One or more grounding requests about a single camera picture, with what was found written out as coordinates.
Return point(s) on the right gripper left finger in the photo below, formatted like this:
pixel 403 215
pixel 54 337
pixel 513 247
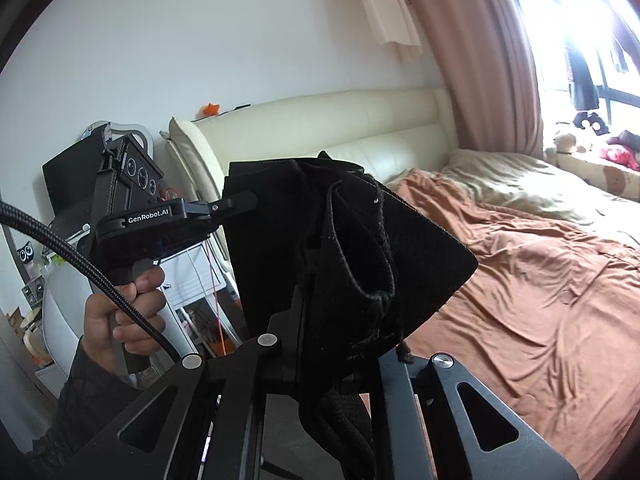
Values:
pixel 201 420

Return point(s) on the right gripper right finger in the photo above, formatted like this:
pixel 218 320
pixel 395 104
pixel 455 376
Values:
pixel 438 421

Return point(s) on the black sleeveless top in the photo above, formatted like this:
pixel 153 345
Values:
pixel 366 267

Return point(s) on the person's left hand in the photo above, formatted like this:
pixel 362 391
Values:
pixel 105 324

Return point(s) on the brown bed blanket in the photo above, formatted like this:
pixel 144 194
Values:
pixel 549 322

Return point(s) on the orange toy on headboard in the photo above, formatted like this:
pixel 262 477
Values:
pixel 210 109

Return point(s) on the cream leather headboard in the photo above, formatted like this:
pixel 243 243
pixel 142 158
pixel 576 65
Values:
pixel 388 132

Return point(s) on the beige pillow bedding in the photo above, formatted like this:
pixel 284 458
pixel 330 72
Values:
pixel 528 184

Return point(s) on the bear print window cushion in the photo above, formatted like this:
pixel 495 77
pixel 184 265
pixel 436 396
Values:
pixel 608 176

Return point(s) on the red cloth on sill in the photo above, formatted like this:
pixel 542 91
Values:
pixel 620 155

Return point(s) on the plush toy on sill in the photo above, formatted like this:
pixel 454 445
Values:
pixel 562 142

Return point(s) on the cream hanging cloth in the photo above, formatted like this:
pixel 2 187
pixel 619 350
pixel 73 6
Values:
pixel 391 23

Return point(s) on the hanging dark garment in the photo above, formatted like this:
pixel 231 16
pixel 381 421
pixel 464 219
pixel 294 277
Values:
pixel 583 91

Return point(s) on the left pink curtain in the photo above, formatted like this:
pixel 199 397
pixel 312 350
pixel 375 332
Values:
pixel 489 72

